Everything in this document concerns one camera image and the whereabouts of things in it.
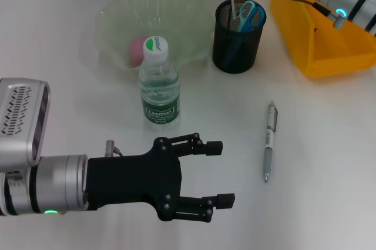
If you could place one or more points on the yellow plastic bin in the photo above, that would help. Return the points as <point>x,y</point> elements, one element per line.
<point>337,62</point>

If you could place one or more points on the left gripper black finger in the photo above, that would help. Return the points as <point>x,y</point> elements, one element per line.
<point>225,200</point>

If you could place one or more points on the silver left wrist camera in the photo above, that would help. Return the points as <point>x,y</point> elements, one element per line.
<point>20,121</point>

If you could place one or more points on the clear green-label water bottle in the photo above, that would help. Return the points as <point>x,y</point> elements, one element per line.
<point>158,91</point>

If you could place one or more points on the green glass fruit plate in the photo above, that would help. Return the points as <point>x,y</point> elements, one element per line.
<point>176,27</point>

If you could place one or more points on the pink peach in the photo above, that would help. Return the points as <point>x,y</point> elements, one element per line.
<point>135,52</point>

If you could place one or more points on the blue teal scissors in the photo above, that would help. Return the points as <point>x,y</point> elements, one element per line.
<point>245,28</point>

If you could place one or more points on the grey white ballpoint pen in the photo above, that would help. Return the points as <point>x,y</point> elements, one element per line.
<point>268,156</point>

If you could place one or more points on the black mesh pen holder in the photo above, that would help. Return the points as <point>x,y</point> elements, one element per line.
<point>246,56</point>

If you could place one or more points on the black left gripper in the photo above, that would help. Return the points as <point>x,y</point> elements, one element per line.
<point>132,178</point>

